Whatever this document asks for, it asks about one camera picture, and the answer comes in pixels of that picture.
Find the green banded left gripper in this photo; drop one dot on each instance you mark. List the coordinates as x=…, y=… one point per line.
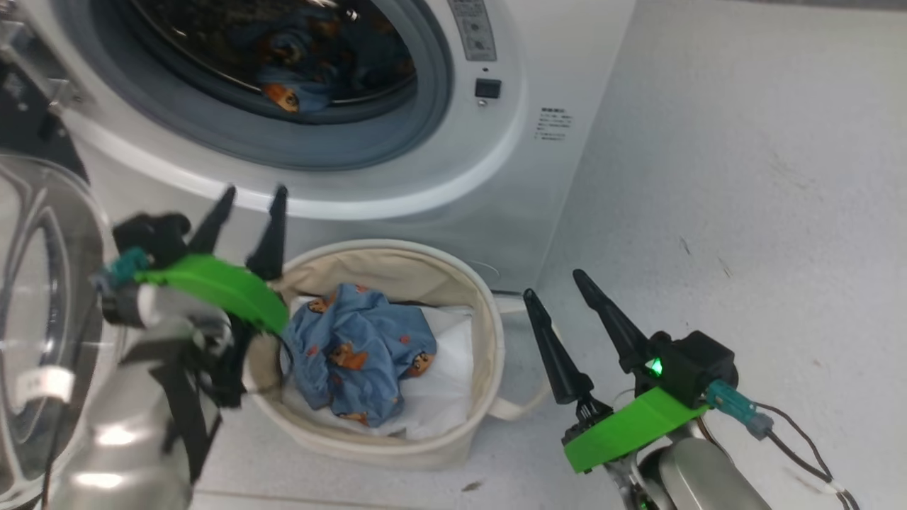
x=220, y=287

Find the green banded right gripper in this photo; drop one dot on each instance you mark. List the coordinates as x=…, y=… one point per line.
x=631, y=432

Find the blue bear print garment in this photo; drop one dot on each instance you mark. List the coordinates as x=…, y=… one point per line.
x=354, y=333
x=312, y=57

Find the washing machine glass door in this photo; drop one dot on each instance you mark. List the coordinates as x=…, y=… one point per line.
x=42, y=234

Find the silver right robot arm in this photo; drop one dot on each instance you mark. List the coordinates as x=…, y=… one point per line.
x=701, y=478

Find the white cloth basket liner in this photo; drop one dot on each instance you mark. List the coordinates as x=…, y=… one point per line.
x=450, y=382

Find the stainless steel washing machine drum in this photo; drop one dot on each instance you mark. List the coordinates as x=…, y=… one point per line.
x=198, y=49

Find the cream canvas laundry basket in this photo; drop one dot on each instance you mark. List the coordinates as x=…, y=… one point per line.
x=397, y=446

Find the white front-load washing machine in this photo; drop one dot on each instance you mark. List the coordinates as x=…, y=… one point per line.
x=567, y=57

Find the small printed text label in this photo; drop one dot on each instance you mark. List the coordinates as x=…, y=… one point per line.
x=553, y=125

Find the grey instruction sticker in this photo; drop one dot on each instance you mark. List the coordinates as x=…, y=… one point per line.
x=473, y=28

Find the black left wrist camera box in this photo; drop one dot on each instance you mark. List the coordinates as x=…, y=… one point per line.
x=152, y=237

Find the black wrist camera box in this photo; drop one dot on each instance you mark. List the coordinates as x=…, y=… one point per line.
x=152, y=237
x=691, y=365

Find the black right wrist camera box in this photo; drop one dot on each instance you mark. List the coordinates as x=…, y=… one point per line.
x=691, y=365

